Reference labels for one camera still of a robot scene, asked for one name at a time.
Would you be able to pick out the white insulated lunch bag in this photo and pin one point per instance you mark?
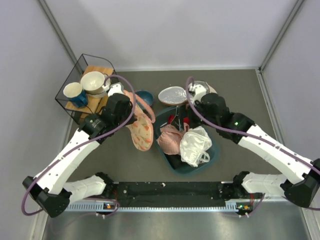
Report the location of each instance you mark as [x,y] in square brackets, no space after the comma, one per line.
[176,95]

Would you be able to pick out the cream ceramic bowl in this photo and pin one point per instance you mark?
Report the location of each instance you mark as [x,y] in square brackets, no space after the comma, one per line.
[92,82]

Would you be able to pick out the white bowl underneath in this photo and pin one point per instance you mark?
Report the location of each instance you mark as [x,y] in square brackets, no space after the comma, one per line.
[103,91]

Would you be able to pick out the pink bra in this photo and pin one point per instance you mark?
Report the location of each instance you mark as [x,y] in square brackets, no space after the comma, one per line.
[170,139]

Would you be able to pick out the teal plastic basin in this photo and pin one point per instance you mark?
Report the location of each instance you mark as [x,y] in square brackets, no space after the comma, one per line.
[161,121]

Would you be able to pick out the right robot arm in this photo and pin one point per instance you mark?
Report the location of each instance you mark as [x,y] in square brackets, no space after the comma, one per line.
[299,177]

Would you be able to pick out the red bra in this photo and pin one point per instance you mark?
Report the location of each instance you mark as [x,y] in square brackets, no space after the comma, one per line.
[173,118]

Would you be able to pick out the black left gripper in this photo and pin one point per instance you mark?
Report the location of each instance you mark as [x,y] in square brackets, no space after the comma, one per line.
[132,119]

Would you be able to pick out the blue mug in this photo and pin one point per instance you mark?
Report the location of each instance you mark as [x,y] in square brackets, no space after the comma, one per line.
[76,94]

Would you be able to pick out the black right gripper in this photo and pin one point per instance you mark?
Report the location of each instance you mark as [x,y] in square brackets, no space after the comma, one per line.
[179,119]

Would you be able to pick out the dark blue ceramic bowl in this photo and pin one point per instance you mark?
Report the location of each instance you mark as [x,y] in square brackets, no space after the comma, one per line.
[146,96]

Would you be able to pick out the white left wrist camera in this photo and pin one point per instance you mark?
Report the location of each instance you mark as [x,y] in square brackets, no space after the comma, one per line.
[116,88]

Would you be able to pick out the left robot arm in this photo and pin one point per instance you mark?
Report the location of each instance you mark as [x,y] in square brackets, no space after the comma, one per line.
[50,189]

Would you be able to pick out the black garment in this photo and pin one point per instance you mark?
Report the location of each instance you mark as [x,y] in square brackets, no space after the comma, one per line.
[175,161]

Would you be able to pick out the black wire wooden shelf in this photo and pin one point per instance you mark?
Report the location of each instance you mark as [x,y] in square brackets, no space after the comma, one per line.
[85,64]

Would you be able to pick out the floral mesh laundry bag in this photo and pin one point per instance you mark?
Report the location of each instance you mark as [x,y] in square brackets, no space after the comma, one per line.
[142,131]

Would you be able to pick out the white bra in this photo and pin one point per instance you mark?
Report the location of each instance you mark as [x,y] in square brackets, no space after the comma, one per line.
[194,146]

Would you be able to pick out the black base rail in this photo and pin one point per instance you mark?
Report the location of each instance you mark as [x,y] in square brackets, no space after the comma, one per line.
[173,194]

